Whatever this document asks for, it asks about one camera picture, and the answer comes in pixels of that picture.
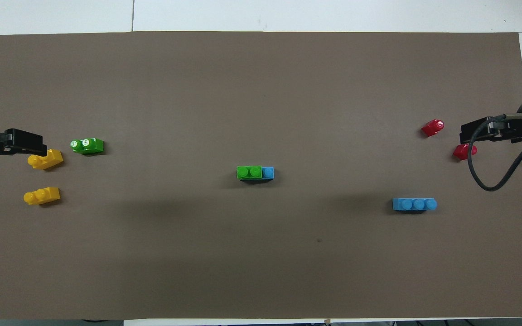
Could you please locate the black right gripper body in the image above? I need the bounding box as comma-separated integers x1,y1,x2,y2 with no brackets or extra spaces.
492,115,522,142

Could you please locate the blue three-stud block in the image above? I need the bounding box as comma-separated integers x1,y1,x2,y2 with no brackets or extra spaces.
392,197,438,214
237,167,275,183

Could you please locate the plain green two-stud block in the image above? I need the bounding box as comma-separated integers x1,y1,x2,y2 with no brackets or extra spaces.
237,165,263,181

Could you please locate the red single-stud block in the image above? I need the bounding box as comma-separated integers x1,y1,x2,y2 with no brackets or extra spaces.
452,144,478,161
421,119,445,137

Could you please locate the yellow two-stud block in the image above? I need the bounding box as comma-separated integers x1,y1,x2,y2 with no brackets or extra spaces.
23,187,61,206
27,149,64,171

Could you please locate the green block with white stickers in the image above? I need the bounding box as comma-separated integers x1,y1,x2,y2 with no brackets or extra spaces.
70,138,105,156

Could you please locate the brown table mat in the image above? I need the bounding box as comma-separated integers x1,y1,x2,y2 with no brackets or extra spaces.
0,31,522,321

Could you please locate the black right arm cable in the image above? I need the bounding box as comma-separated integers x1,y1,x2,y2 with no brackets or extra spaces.
468,114,522,192

